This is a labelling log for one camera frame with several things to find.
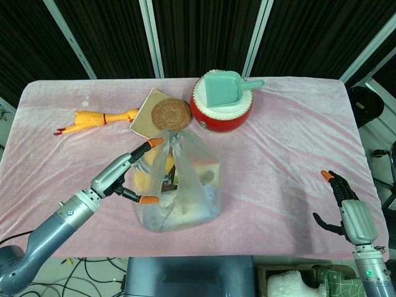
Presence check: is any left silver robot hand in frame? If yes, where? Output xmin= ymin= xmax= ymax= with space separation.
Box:
xmin=89 ymin=138 xmax=164 ymax=205

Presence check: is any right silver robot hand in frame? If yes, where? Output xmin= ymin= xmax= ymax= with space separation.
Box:
xmin=312 ymin=169 xmax=378 ymax=246

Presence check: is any clear plastic bag with items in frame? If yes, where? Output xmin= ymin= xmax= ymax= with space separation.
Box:
xmin=132 ymin=128 xmax=223 ymax=233

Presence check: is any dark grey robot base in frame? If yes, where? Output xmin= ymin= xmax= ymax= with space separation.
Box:
xmin=123 ymin=256 xmax=257 ymax=297

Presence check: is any red drum with white top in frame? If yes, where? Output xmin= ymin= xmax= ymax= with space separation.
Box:
xmin=189 ymin=70 xmax=254 ymax=133

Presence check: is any yellow rubber chicken toy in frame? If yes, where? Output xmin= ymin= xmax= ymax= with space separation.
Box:
xmin=53 ymin=108 xmax=140 ymax=136

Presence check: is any green patterned cushion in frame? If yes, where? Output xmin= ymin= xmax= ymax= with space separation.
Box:
xmin=316 ymin=266 xmax=366 ymax=297

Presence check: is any beige square board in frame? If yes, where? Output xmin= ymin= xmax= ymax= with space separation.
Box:
xmin=129 ymin=88 xmax=177 ymax=139

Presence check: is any round woven rattan coaster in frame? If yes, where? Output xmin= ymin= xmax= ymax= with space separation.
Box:
xmin=151 ymin=98 xmax=192 ymax=131

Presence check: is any white foam block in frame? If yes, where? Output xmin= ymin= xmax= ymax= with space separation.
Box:
xmin=267 ymin=270 xmax=325 ymax=297

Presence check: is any pink cloth table cover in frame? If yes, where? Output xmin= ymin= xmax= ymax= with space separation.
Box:
xmin=0 ymin=77 xmax=390 ymax=259

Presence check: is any black round stool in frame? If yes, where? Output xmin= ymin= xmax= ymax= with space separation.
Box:
xmin=348 ymin=86 xmax=385 ymax=128

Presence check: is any mint green plastic dustpan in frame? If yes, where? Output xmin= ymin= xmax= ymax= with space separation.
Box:
xmin=203 ymin=71 xmax=266 ymax=109

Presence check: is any black floor cable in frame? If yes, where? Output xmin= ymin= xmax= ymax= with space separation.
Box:
xmin=30 ymin=257 xmax=128 ymax=297

